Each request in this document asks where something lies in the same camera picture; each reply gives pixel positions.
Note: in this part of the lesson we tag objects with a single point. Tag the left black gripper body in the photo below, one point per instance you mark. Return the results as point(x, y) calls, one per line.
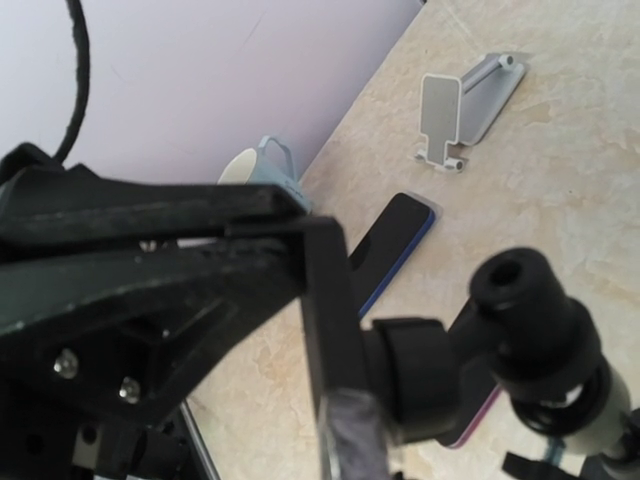
point(55, 428)

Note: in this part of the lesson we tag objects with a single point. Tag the light blue cup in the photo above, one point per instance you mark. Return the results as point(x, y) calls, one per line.
point(253, 166)

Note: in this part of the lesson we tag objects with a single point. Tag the purple phone black screen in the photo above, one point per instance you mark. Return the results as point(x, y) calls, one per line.
point(478, 396)

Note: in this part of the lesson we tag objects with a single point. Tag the blue phone black screen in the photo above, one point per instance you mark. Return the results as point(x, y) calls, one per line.
point(386, 247)

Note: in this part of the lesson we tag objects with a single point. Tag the tall black phone stand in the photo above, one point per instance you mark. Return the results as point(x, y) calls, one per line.
point(400, 381)

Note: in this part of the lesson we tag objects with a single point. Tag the grey folding phone stand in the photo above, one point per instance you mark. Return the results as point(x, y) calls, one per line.
point(460, 110)

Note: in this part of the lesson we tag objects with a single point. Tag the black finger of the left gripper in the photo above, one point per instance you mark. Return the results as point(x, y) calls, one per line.
point(127, 334)
point(47, 207)

